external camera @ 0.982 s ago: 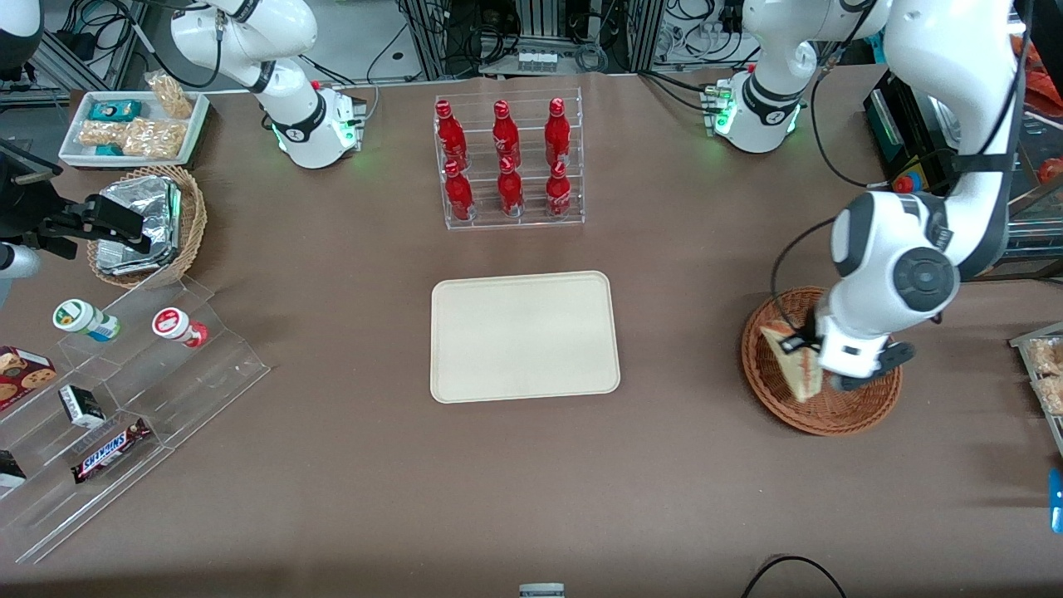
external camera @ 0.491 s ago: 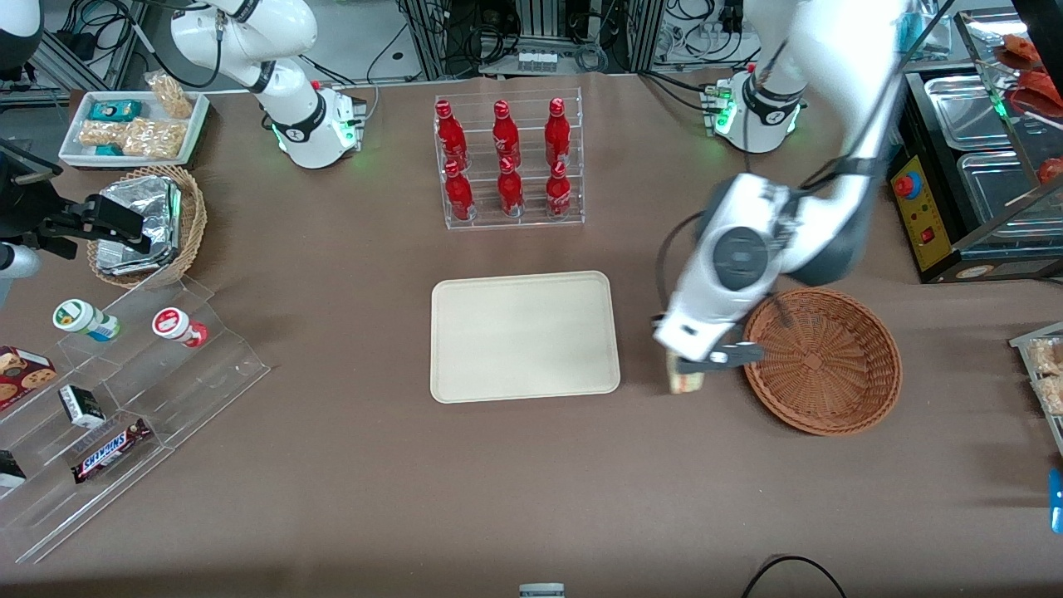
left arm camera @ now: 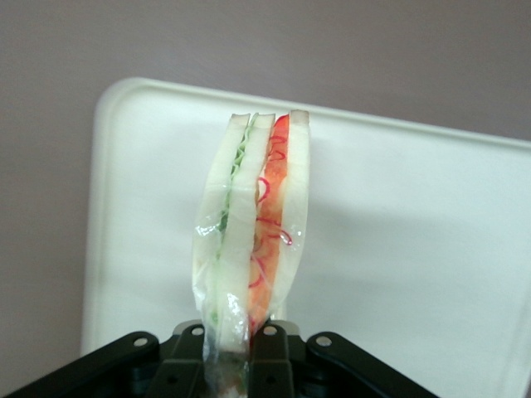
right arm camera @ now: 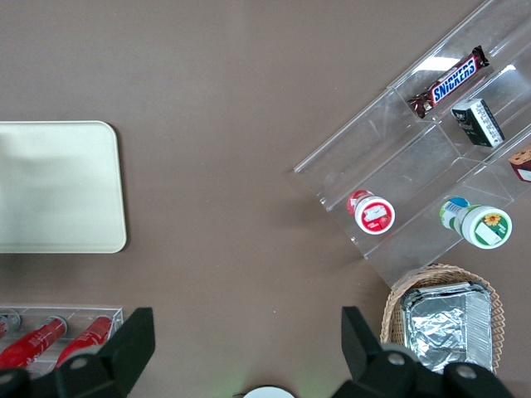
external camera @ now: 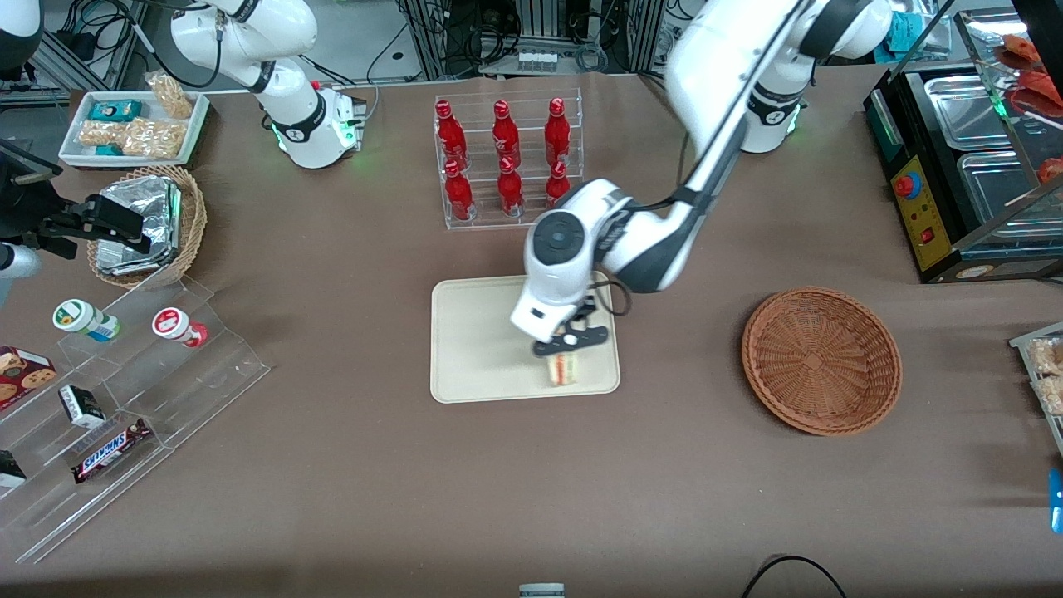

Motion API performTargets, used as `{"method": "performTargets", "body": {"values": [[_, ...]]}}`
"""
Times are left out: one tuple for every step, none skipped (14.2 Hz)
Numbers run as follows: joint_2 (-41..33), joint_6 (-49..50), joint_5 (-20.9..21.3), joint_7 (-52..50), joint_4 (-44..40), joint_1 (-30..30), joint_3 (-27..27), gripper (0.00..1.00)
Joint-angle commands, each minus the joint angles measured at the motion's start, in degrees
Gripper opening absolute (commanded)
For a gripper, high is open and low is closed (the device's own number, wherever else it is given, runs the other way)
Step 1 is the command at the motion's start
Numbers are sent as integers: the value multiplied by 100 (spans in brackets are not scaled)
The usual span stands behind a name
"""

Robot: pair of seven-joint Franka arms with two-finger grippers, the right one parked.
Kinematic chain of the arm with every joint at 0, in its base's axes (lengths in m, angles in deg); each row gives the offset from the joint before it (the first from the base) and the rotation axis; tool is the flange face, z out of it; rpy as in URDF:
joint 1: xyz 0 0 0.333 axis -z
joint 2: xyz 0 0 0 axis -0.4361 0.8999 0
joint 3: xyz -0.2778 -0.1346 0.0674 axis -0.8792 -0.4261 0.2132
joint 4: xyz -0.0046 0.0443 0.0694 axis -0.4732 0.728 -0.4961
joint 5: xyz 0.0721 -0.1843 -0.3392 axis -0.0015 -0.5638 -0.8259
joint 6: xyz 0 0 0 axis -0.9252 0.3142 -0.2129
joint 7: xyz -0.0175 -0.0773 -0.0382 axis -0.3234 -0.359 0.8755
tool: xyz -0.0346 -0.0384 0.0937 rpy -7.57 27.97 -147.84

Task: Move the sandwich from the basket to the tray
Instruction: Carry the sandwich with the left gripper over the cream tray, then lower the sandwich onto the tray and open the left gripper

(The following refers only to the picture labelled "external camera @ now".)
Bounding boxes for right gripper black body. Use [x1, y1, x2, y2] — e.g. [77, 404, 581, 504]
[0, 140, 65, 243]

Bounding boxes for triangular sandwich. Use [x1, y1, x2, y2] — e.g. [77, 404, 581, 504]
[546, 350, 580, 389]

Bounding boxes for white rectangular snack tray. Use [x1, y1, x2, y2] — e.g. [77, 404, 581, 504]
[58, 90, 211, 170]

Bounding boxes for light wicker basket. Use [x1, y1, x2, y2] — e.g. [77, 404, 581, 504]
[86, 164, 208, 290]

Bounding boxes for beige rectangular tray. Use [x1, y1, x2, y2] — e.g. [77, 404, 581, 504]
[429, 271, 622, 405]

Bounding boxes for round brown wicker basket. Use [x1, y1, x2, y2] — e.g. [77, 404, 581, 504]
[741, 287, 904, 438]

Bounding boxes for foil wrapped packages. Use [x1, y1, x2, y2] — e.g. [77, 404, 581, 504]
[96, 175, 183, 277]

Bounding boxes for clear bag of beige snacks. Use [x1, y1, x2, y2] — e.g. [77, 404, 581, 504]
[78, 120, 127, 150]
[145, 70, 194, 120]
[122, 117, 189, 160]

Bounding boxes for green cap yogurt bottle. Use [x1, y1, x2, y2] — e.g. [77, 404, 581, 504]
[52, 298, 122, 344]

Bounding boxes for clear acrylic bottle rack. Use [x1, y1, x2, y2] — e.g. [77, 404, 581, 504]
[433, 86, 585, 232]

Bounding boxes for teal snack box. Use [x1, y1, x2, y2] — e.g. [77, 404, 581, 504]
[88, 99, 143, 124]

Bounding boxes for red cola bottle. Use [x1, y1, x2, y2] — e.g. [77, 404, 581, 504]
[544, 97, 573, 168]
[492, 99, 523, 168]
[545, 159, 573, 209]
[435, 99, 469, 172]
[443, 159, 475, 223]
[496, 155, 527, 219]

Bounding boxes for red cap yogurt bottle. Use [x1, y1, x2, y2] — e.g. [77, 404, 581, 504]
[151, 306, 209, 349]

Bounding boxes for red cookie box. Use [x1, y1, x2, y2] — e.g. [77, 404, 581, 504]
[0, 345, 58, 413]

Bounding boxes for small black white box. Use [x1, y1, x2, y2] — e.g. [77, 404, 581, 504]
[57, 384, 107, 430]

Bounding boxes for clear acrylic tiered shelf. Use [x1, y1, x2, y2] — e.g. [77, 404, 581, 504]
[0, 274, 272, 566]

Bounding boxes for Snickers chocolate bar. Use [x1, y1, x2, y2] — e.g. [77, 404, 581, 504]
[70, 417, 154, 485]

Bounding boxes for black food warmer cabinet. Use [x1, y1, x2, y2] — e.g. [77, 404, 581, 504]
[863, 8, 1063, 286]

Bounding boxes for steel warmer pan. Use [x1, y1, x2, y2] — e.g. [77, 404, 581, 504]
[923, 76, 1012, 152]
[958, 151, 1063, 243]

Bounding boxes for teal cloth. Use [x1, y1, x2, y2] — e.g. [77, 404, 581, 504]
[885, 10, 934, 53]

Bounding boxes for red food in warmer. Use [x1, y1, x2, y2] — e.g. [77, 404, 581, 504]
[995, 32, 1063, 185]

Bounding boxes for aluminium frame rack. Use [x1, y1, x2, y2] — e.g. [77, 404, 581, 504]
[399, 0, 667, 81]

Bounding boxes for black looped cable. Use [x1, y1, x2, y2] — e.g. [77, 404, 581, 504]
[741, 554, 849, 598]

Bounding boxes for wire rack with snacks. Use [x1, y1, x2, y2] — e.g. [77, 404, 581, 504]
[1008, 321, 1063, 458]

